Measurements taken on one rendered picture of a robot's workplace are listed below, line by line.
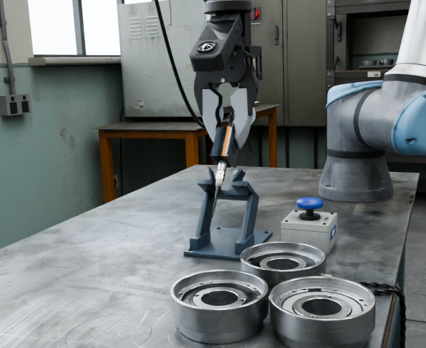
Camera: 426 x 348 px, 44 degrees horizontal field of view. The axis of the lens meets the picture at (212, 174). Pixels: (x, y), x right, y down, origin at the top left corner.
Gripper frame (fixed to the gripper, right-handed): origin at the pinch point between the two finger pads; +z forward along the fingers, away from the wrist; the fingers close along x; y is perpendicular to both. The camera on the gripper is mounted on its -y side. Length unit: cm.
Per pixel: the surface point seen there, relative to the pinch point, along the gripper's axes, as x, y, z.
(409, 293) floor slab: -20, 175, 96
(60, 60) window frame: 139, 140, -17
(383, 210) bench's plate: -20.5, 26.0, 16.4
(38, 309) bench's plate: 13.8, -28.1, 16.3
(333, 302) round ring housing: -19.7, -21.6, 13.6
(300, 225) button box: -11.3, -0.8, 12.1
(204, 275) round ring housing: -4.7, -21.0, 12.7
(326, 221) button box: -14.6, 1.4, 11.8
